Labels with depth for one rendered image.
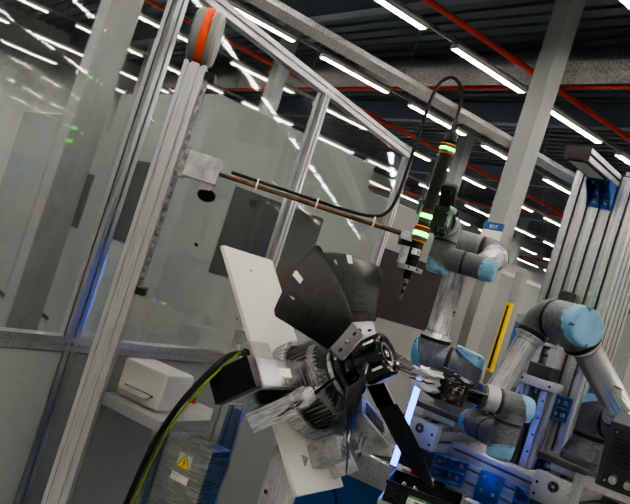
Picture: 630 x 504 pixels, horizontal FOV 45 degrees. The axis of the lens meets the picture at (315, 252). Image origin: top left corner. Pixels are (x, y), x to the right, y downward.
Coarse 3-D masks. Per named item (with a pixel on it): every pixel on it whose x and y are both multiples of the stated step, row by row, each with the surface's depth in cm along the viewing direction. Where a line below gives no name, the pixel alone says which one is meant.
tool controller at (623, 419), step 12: (612, 420) 207; (624, 420) 209; (612, 432) 207; (624, 432) 205; (612, 444) 207; (624, 444) 205; (612, 456) 207; (624, 456) 206; (600, 468) 210; (612, 468) 208; (624, 468) 206; (600, 480) 210; (612, 480) 206; (624, 480) 206; (624, 492) 207
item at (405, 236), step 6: (402, 234) 209; (408, 234) 210; (402, 240) 209; (408, 240) 210; (402, 246) 211; (408, 246) 210; (402, 252) 209; (402, 258) 210; (402, 264) 209; (414, 270) 208; (420, 270) 209
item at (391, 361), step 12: (372, 336) 199; (384, 336) 203; (360, 348) 198; (372, 348) 196; (384, 348) 202; (336, 360) 199; (348, 360) 200; (360, 360) 197; (372, 360) 195; (384, 360) 195; (396, 360) 203; (336, 372) 198; (348, 372) 199; (360, 372) 197; (372, 372) 196; (384, 372) 196; (396, 372) 199; (348, 384) 197; (372, 384) 200
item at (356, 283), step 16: (336, 256) 220; (352, 256) 223; (336, 272) 217; (352, 272) 219; (368, 272) 222; (352, 288) 215; (368, 288) 217; (352, 304) 212; (368, 304) 213; (368, 320) 210
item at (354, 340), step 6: (354, 324) 197; (348, 330) 197; (354, 330) 198; (342, 336) 196; (348, 336) 197; (354, 336) 198; (360, 336) 199; (336, 342) 196; (342, 342) 197; (354, 342) 199; (330, 348) 195; (336, 348) 196; (342, 348) 197; (348, 348) 198; (336, 354) 196; (342, 354) 197; (348, 354) 198
